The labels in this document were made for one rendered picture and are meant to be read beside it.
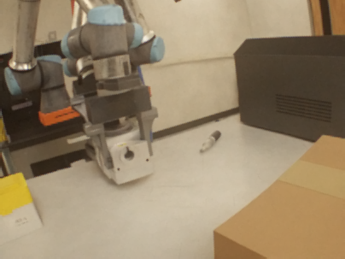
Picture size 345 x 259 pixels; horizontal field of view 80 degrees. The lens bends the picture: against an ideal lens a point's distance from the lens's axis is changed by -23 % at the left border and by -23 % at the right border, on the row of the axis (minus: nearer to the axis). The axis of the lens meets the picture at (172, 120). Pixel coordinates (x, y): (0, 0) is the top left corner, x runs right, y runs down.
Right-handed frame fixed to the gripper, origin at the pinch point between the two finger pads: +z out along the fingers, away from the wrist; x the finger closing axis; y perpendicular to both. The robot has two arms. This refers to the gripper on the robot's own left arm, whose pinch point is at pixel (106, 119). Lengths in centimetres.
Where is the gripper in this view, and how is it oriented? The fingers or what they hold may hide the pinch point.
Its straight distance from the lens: 67.3
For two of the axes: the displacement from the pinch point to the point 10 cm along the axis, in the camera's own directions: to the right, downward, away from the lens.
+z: 4.2, 8.4, -3.4
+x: 8.5, -2.5, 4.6
